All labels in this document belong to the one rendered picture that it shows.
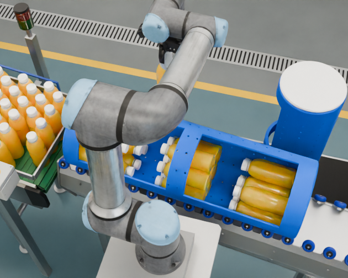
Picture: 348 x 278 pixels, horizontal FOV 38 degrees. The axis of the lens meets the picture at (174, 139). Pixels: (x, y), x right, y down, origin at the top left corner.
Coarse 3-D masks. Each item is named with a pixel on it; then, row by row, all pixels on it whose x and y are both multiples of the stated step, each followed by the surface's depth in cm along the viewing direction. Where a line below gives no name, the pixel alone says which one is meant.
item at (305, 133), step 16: (288, 112) 212; (304, 112) 206; (336, 112) 209; (272, 128) 252; (288, 128) 219; (304, 128) 214; (320, 128) 214; (272, 144) 237; (288, 144) 227; (304, 144) 224; (320, 144) 227
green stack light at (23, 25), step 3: (30, 18) 211; (18, 21) 210; (27, 21) 210; (30, 21) 212; (18, 24) 213; (21, 24) 211; (24, 24) 211; (27, 24) 212; (30, 24) 213; (33, 24) 215; (21, 27) 213; (24, 27) 212; (27, 27) 213; (30, 27) 214
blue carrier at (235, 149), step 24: (72, 144) 180; (192, 144) 172; (216, 144) 193; (240, 144) 173; (144, 168) 199; (240, 168) 194; (312, 168) 167; (168, 192) 177; (216, 192) 193; (312, 192) 163; (240, 216) 172; (288, 216) 164
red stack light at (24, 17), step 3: (27, 12) 207; (15, 15) 208; (18, 15) 207; (21, 15) 207; (24, 15) 208; (27, 15) 208; (30, 15) 211; (18, 18) 209; (21, 18) 208; (24, 18) 209; (27, 18) 209; (21, 21) 209; (24, 21) 210
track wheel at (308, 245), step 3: (306, 240) 180; (309, 240) 179; (303, 243) 180; (306, 243) 179; (309, 243) 179; (312, 243) 179; (303, 246) 180; (306, 246) 180; (309, 246) 179; (312, 246) 179; (303, 249) 180; (306, 249) 180; (309, 249) 180; (312, 249) 179
